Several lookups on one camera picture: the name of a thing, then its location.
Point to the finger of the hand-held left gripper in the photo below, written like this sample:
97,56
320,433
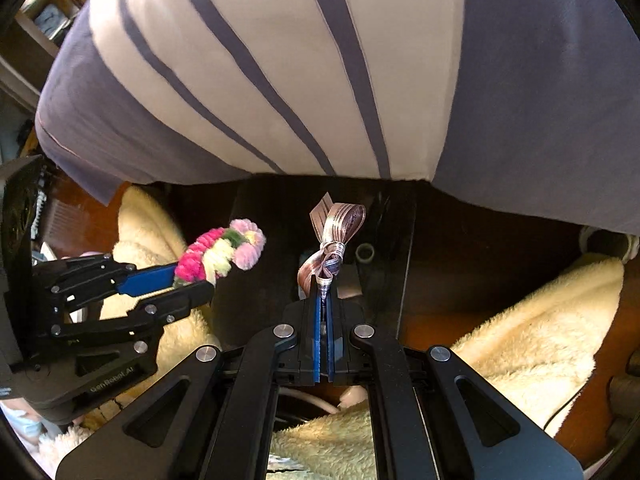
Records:
145,280
175,300

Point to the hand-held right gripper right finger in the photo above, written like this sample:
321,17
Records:
329,350

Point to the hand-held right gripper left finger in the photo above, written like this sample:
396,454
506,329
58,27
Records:
316,340

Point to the pink pipe cleaner flower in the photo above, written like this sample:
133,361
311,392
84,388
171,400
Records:
220,255

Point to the brown striped ribbon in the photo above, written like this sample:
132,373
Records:
342,225

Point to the cream fluffy rug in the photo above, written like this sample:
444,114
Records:
525,340

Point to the dark wooden wardrobe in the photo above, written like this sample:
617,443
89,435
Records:
35,35

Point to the blue white striped blanket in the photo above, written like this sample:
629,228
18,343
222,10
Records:
325,60

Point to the white round object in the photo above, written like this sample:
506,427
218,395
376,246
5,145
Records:
607,242

